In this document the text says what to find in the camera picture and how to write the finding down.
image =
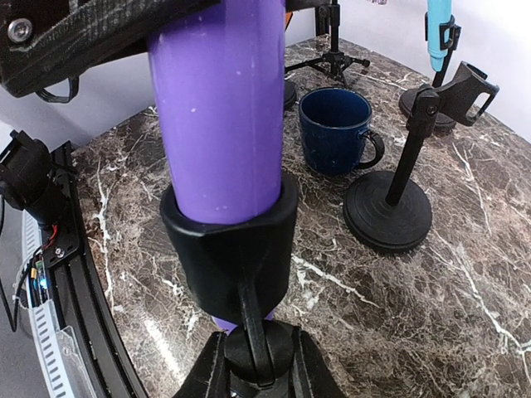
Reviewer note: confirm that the black tripod shock-mount stand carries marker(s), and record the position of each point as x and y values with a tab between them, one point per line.
334	62

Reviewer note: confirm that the white slotted cable duct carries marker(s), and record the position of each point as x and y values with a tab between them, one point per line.
44	324

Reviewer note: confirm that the black round-base stand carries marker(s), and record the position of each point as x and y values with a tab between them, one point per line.
290	95
443	123
240	273
387	211

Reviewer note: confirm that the purple microphone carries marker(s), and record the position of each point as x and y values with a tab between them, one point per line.
218	78

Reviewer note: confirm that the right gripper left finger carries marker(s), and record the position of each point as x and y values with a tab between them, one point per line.
209	376

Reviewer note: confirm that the black round-base stand, teal mic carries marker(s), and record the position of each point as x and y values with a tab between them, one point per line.
443	123

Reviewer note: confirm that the orange microphone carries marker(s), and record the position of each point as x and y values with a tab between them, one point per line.
288	18

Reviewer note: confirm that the teal blue microphone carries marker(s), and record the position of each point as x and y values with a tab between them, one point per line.
438	24

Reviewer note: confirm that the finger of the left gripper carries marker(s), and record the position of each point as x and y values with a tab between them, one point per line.
298	5
46	42

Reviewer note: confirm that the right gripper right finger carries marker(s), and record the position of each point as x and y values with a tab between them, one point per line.
310	375

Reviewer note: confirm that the black front rail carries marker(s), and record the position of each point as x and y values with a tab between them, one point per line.
62	270

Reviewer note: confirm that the dark blue mug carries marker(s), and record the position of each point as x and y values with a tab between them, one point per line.
336	132

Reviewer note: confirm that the black round-base stand, orange mic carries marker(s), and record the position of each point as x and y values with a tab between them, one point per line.
290	95

